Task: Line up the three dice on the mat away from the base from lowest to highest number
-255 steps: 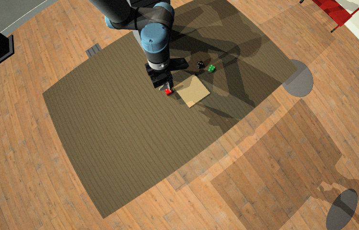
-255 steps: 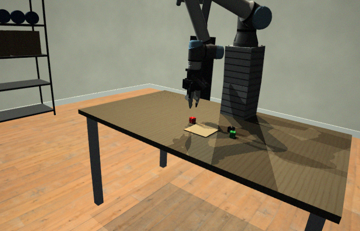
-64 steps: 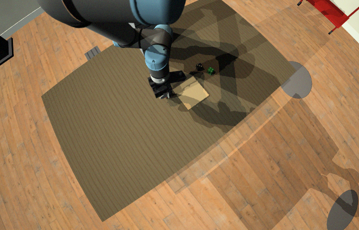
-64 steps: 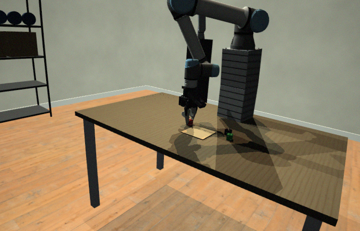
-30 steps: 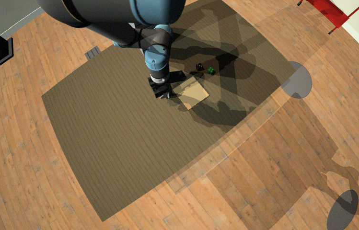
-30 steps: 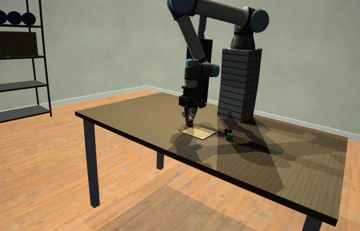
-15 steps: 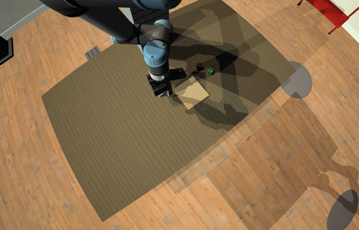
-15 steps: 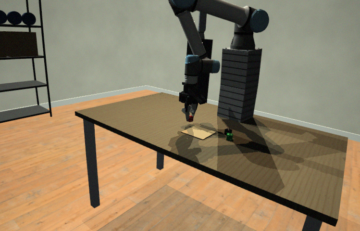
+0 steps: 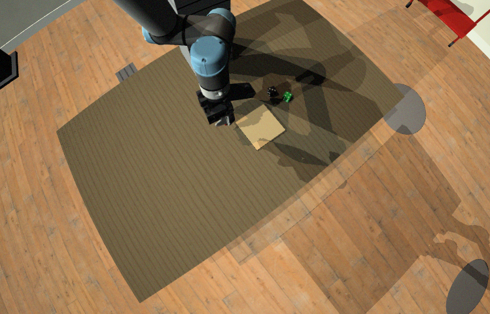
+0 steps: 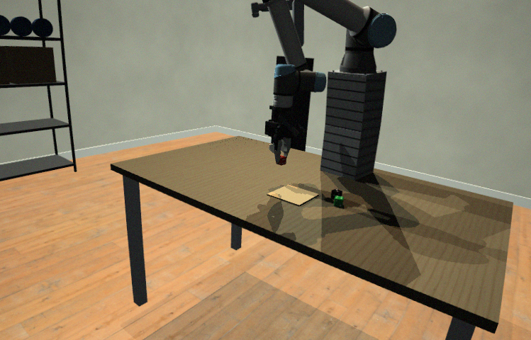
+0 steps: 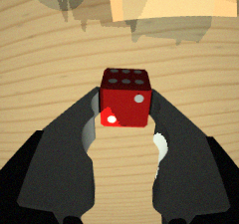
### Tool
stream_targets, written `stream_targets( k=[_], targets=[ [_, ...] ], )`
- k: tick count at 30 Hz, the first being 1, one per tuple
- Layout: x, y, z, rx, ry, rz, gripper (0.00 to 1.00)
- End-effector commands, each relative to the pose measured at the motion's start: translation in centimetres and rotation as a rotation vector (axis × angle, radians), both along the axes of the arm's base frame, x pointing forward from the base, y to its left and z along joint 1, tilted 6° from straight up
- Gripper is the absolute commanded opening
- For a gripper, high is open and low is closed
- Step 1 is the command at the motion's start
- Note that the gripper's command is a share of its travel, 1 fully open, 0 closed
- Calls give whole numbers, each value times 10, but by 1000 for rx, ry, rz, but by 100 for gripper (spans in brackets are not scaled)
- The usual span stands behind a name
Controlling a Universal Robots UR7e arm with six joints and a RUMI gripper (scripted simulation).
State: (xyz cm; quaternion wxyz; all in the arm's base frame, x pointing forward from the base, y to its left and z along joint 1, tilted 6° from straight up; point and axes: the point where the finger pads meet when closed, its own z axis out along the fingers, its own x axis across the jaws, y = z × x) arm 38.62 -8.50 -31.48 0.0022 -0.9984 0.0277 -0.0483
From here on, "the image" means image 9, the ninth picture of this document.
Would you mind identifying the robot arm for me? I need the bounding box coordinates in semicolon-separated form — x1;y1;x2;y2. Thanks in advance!
112;0;256;102

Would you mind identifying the black die with white pips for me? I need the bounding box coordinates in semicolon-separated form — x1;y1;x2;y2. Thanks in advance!
267;86;277;97

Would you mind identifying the tan mat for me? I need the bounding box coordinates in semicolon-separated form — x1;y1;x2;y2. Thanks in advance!
236;104;285;150

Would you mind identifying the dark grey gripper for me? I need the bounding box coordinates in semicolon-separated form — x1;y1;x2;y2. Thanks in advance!
196;90;235;126

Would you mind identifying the green die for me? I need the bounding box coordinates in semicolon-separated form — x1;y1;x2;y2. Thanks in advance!
282;91;292;103

